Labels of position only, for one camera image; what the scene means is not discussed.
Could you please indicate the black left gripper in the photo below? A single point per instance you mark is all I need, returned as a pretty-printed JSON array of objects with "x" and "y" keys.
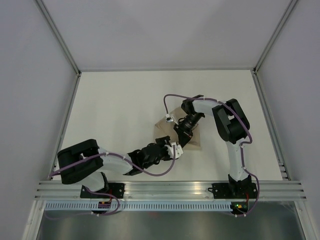
[{"x": 162, "y": 141}]

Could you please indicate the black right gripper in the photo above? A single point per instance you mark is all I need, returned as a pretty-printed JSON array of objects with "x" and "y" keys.
[{"x": 184, "y": 135}]

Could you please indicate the beige cloth napkin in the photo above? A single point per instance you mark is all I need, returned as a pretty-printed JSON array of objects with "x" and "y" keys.
[{"x": 163, "y": 129}]

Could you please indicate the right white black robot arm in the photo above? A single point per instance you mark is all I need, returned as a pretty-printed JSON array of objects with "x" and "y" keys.
[{"x": 232, "y": 126}]

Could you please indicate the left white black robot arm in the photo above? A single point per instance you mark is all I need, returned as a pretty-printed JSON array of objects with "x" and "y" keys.
[{"x": 85, "y": 163}]

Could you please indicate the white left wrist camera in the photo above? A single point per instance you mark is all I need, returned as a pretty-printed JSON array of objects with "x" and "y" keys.
[{"x": 174, "y": 150}]

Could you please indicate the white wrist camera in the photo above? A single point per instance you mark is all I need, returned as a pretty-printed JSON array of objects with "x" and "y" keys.
[
  {"x": 174, "y": 150},
  {"x": 170, "y": 118}
]

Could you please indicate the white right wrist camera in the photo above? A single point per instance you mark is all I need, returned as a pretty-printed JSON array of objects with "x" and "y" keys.
[{"x": 170, "y": 118}]

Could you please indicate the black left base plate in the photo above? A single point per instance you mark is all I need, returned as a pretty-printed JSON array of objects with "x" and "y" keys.
[{"x": 115, "y": 189}]

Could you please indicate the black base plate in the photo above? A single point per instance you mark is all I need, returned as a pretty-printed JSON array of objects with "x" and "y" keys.
[
  {"x": 224, "y": 191},
  {"x": 115, "y": 189}
]

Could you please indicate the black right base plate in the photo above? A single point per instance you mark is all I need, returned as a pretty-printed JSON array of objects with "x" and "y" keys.
[{"x": 224, "y": 191}]

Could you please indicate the right aluminium side rail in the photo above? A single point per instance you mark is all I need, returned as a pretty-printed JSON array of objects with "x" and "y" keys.
[{"x": 271, "y": 126}]

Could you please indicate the aluminium side rail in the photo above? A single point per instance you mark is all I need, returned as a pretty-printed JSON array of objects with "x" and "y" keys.
[
  {"x": 271, "y": 126},
  {"x": 65, "y": 120}
]

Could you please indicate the left aluminium side rail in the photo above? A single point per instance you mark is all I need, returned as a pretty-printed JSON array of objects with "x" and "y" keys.
[{"x": 65, "y": 120}]

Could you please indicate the aluminium front mounting rail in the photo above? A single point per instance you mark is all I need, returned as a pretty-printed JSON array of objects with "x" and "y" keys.
[{"x": 172, "y": 190}]

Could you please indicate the white slotted cable duct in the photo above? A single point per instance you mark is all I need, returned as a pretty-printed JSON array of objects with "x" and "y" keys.
[{"x": 154, "y": 206}]

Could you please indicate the right aluminium frame post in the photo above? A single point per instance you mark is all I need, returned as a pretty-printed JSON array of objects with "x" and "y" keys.
[{"x": 275, "y": 34}]

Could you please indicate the aluminium frame post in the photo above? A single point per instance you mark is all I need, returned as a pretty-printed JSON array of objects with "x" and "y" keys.
[
  {"x": 275, "y": 34},
  {"x": 57, "y": 35}
]

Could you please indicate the left aluminium frame post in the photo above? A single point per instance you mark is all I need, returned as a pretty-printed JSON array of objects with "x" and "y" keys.
[{"x": 57, "y": 35}]

